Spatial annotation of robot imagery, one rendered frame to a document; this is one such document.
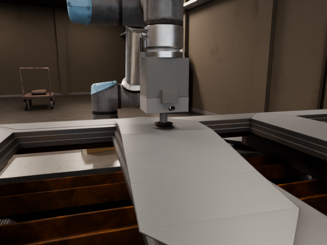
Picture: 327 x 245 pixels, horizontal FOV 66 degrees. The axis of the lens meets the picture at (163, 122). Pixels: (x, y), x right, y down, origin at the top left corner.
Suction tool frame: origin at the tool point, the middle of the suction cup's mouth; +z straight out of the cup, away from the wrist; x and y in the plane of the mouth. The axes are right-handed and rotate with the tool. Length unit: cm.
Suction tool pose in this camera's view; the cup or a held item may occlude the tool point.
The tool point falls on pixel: (163, 132)
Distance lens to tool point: 52.5
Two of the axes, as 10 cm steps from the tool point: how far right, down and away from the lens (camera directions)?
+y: 9.6, -0.6, 2.8
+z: 0.0, 9.8, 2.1
